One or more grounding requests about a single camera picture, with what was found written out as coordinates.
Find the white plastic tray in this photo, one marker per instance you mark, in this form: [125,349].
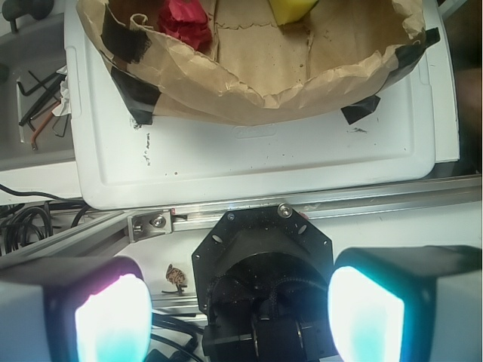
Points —
[175,161]

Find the orange hex key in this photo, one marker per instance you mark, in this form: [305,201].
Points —
[42,126]

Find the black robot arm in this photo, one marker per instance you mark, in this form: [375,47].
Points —
[270,288]

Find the crumpled white paper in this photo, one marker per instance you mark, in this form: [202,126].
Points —
[64,108]

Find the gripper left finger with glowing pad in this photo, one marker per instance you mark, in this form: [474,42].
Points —
[83,308]

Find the black hex key set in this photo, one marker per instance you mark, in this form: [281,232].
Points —
[37,99]

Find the grey tool tray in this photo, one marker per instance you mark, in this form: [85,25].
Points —
[30,59]

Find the yellow green sponge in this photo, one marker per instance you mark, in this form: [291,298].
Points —
[290,11]

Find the aluminium frame rail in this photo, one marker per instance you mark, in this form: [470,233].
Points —
[443,211]

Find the crumpled red paper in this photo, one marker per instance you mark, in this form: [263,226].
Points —
[185,21]

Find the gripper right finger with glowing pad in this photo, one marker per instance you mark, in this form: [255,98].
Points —
[407,303]

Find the brown paper bag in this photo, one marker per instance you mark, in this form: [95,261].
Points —
[337,57]

